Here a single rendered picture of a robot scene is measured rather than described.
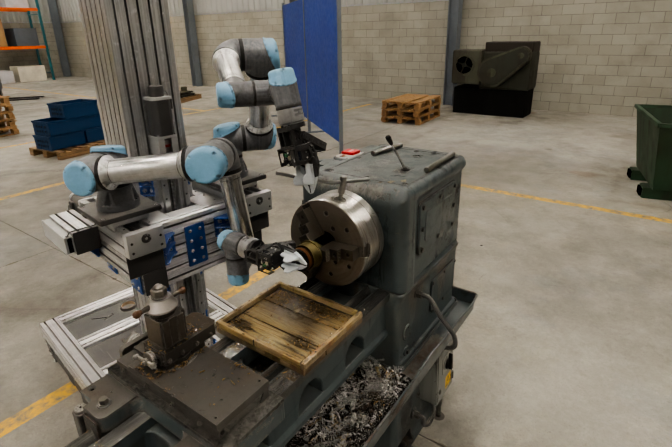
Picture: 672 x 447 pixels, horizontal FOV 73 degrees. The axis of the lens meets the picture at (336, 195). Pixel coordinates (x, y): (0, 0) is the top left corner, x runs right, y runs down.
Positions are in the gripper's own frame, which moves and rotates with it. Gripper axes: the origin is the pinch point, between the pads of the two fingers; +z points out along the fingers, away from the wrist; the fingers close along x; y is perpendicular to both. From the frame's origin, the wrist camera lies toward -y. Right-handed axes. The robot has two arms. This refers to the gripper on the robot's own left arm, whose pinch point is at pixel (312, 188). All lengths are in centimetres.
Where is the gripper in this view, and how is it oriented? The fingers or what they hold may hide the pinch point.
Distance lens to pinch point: 136.0
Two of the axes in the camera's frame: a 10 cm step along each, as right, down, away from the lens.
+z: 2.1, 9.6, 2.0
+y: -5.8, 2.9, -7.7
